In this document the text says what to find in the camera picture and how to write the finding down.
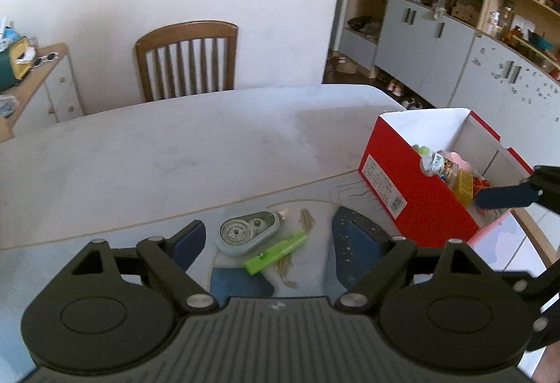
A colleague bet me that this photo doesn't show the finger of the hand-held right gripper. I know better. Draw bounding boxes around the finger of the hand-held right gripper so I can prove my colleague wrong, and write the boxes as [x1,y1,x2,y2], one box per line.
[475,165,560,214]
[499,254,560,354]

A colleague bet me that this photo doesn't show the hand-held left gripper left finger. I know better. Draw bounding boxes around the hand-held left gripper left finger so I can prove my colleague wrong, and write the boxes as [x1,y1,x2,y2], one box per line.
[68,220,219,314]

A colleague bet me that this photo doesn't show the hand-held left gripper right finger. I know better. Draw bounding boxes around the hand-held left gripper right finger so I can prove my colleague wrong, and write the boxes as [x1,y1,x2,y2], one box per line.
[335,224,502,314]

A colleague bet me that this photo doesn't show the small yellow packet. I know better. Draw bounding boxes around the small yellow packet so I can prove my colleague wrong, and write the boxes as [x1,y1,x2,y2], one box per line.
[450,170,475,204]

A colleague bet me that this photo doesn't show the red cardboard box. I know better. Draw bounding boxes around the red cardboard box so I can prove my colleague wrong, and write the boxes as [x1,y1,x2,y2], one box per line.
[359,106,537,250]

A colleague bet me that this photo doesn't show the grey correction tape dispenser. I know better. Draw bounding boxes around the grey correction tape dispenser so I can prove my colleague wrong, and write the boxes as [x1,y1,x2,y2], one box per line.
[215,210,289,258]

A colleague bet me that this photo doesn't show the pink heart-shaped container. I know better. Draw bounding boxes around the pink heart-shaped container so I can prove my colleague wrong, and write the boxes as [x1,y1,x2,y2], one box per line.
[446,151,474,174]

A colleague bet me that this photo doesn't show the green-capped plastic bottle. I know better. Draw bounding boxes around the green-capped plastic bottle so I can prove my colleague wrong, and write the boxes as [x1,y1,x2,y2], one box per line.
[411,144,464,183]

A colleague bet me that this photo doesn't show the green highlighter pen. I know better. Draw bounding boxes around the green highlighter pen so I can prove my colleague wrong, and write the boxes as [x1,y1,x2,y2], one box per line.
[244,230,307,276]

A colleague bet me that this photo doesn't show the long white stickered cabinet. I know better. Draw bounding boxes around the long white stickered cabinet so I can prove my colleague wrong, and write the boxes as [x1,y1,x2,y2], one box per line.
[450,33,560,235]

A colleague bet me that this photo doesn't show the blue bowl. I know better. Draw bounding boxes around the blue bowl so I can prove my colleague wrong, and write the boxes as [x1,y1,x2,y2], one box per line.
[527,29,554,52]

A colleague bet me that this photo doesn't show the glass jar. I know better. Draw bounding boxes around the glass jar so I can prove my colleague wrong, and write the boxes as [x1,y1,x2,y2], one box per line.
[501,0,516,34]

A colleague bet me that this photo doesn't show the white entry cabinet unit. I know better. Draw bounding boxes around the white entry cabinet unit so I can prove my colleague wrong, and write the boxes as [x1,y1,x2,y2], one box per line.
[339,0,502,109]

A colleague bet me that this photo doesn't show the pink patterned box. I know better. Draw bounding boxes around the pink patterned box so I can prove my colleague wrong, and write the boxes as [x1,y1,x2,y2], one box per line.
[450,2,480,22]

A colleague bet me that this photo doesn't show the wooden side cabinet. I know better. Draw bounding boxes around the wooden side cabinet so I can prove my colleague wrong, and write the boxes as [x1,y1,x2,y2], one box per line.
[0,42,85,143]

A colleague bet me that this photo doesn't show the brown wooden chair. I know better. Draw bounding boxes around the brown wooden chair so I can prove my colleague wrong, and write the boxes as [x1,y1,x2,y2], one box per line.
[135,20,239,104]

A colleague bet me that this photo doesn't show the white sunglasses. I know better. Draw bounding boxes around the white sunglasses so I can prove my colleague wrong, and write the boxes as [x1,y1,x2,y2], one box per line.
[30,53,60,69]

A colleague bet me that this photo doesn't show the green and yellow tissue box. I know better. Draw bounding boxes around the green and yellow tissue box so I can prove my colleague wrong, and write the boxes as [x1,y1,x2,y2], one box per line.
[0,36,38,88]

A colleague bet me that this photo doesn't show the white tissue pack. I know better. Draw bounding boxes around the white tissue pack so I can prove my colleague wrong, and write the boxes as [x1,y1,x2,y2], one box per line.
[0,18,20,49]

